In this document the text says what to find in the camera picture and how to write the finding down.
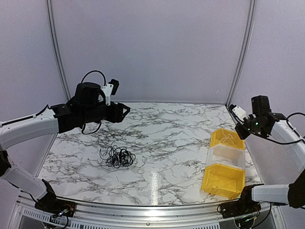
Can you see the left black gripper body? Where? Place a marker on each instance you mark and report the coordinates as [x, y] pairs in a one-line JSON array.
[[114, 116]]

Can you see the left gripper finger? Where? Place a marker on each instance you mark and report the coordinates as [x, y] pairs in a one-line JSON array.
[[123, 107], [125, 111]]

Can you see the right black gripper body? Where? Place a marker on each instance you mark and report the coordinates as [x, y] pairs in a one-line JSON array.
[[243, 134]]

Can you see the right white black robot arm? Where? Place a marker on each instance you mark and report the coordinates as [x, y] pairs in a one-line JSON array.
[[276, 128]]

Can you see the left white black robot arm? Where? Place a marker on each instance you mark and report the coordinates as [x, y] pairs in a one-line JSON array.
[[90, 104]]

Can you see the far yellow storage bin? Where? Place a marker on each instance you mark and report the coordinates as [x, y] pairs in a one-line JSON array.
[[226, 137]]

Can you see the yellow storage bin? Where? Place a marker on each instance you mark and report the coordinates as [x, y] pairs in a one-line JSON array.
[[226, 137], [223, 180]]

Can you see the clear plastic storage bin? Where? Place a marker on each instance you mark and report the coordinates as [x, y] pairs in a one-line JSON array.
[[226, 155]]

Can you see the near yellow storage bin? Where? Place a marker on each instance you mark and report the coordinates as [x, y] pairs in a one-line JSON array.
[[223, 180]]

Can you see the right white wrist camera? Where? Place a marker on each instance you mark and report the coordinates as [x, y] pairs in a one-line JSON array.
[[239, 113]]

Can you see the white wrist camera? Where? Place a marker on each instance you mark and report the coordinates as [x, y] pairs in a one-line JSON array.
[[108, 90], [239, 113]]

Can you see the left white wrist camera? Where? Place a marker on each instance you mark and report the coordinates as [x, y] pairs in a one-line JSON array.
[[108, 90]]

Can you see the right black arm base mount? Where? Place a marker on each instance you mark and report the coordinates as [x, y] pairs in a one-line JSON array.
[[238, 208]]

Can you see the aluminium front frame rail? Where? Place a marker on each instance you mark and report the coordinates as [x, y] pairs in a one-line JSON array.
[[89, 215]]

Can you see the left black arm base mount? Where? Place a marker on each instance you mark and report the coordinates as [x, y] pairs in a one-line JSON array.
[[57, 207]]

